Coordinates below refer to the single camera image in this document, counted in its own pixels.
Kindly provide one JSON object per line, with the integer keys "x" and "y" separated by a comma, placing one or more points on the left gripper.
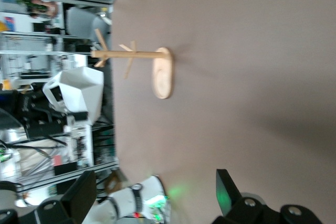
{"x": 39, "y": 119}

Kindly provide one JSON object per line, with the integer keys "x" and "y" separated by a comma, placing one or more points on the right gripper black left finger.
{"x": 71, "y": 203}

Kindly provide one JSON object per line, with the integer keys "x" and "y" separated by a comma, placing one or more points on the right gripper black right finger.
{"x": 228, "y": 192}

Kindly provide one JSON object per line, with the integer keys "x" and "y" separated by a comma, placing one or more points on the white faceted cup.
{"x": 81, "y": 87}

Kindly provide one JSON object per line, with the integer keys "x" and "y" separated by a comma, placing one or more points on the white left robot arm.
{"x": 126, "y": 200}

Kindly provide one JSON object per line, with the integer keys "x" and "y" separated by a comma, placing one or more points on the wooden cup rack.
{"x": 162, "y": 77}

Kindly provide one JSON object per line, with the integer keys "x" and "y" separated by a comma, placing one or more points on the black box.
{"x": 65, "y": 169}

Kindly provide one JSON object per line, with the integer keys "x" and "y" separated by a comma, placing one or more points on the small wooden stand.
{"x": 110, "y": 186}

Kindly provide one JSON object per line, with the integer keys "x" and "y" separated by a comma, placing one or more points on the grey office chair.
{"x": 78, "y": 22}

